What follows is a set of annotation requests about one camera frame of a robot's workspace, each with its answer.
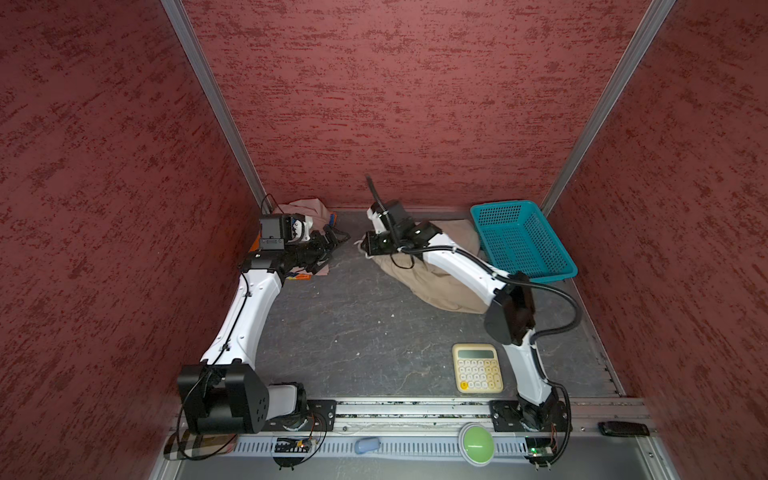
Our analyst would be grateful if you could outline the rainbow striped shorts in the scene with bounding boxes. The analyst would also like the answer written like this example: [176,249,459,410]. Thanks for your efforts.
[249,233,313,282]

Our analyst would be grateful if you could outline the pink shorts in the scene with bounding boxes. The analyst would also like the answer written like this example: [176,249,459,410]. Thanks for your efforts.
[273,198,338,280]

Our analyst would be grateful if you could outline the teal plastic basket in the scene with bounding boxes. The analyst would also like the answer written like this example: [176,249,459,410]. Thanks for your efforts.
[470,200,578,284]

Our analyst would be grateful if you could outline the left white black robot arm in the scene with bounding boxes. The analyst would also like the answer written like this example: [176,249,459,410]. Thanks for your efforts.
[177,225,349,435]

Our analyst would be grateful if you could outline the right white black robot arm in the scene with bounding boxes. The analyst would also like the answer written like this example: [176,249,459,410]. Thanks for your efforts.
[360,222,559,431]

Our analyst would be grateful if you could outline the cream yellow calculator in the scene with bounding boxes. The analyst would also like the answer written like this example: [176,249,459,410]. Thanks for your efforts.
[452,343,504,394]

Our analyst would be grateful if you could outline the left small circuit board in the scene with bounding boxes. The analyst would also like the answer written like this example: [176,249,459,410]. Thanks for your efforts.
[272,437,315,470]

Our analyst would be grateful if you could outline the small circuit board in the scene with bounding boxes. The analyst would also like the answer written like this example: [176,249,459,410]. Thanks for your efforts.
[525,437,558,468]
[272,437,315,470]

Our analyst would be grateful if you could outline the small blue grey eraser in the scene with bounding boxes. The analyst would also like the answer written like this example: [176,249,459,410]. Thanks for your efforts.
[354,437,381,455]

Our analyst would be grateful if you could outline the green round push button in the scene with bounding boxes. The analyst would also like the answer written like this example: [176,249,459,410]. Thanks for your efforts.
[457,423,495,467]

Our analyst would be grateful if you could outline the plaid glasses case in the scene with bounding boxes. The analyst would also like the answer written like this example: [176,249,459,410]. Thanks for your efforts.
[163,430,237,461]

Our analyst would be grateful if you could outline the right small circuit board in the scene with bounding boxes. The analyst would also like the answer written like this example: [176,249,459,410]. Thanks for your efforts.
[525,437,558,468]

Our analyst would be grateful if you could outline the black remote device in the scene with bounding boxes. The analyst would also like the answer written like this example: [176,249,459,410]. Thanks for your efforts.
[598,420,650,438]

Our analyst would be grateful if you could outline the black corrugated cable hose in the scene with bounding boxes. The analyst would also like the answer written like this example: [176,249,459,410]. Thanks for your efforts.
[365,175,584,466]

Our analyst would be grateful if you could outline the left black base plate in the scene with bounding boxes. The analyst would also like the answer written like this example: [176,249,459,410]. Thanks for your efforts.
[263,399,337,433]

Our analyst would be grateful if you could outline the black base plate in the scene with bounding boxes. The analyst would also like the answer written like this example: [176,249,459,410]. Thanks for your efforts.
[263,399,337,433]
[489,400,571,433]

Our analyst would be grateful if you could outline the aluminium front rail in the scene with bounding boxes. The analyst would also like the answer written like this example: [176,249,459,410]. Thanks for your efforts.
[150,397,679,479]

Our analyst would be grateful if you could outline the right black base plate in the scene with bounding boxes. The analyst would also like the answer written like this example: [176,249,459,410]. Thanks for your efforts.
[489,400,571,433]

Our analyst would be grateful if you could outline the right aluminium corner post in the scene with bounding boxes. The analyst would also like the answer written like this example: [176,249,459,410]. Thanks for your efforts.
[540,0,676,217]

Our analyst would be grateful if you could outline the aluminium corner post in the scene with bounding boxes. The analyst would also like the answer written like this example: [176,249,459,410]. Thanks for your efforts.
[540,0,676,217]
[161,0,266,202]

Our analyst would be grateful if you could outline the left aluminium corner post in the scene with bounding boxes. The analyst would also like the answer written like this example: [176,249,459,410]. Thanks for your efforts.
[161,0,266,202]

